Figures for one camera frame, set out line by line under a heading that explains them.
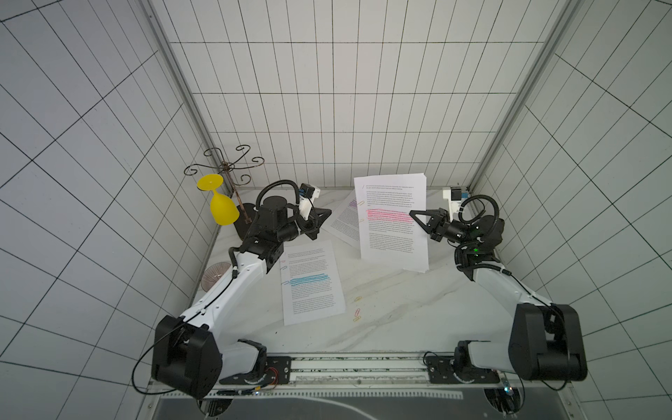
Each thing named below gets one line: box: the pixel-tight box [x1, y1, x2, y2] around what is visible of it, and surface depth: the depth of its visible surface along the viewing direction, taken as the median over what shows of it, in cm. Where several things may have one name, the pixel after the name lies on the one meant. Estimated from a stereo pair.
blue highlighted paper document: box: [279, 239, 347, 327], surface depth 92 cm
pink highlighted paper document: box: [353, 173, 429, 273], surface depth 77 cm
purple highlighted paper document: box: [322, 189, 361, 259], surface depth 108 cm
